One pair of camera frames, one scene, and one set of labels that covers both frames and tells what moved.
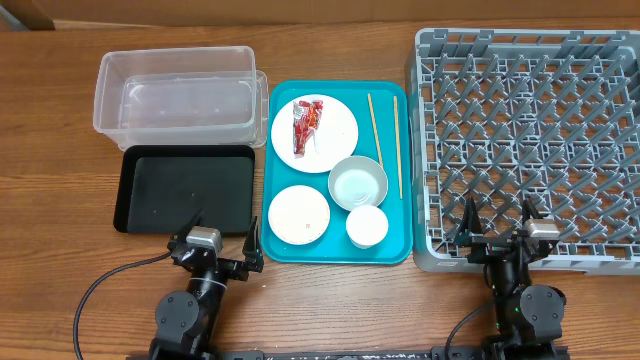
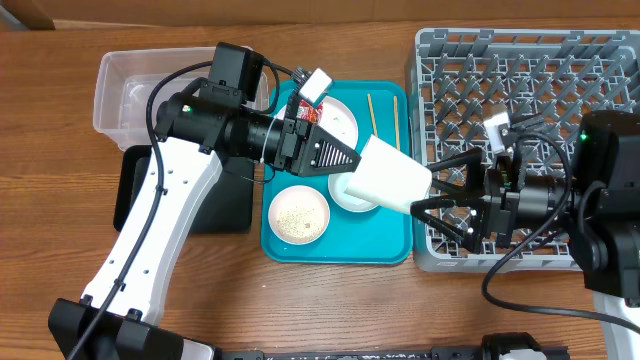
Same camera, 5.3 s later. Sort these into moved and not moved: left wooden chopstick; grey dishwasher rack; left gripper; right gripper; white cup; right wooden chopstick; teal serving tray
Moved: right gripper; white cup; left gripper
Not moved: teal serving tray; right wooden chopstick; grey dishwasher rack; left wooden chopstick
